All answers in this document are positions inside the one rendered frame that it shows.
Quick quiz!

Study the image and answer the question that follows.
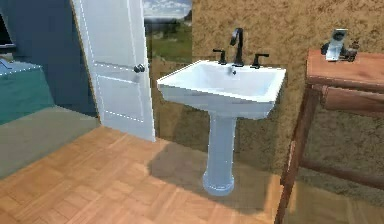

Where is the white pedestal sink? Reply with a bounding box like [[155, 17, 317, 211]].
[[156, 59, 287, 197]]

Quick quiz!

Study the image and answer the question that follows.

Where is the silver black gadget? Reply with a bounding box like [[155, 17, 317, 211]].
[[320, 28, 360, 63]]

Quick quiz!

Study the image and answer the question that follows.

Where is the brown wooden table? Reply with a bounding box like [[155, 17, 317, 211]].
[[274, 49, 384, 224]]

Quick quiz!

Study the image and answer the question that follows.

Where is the window with outdoor view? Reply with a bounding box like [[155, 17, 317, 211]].
[[142, 0, 194, 64]]

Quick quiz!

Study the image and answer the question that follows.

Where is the black sink faucet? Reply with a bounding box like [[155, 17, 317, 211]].
[[229, 27, 246, 68]]

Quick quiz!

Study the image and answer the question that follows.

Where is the white room door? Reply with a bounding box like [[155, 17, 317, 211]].
[[70, 0, 157, 143]]

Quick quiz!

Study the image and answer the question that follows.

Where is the black faucet handle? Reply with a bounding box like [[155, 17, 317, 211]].
[[250, 53, 270, 70], [212, 48, 228, 66]]

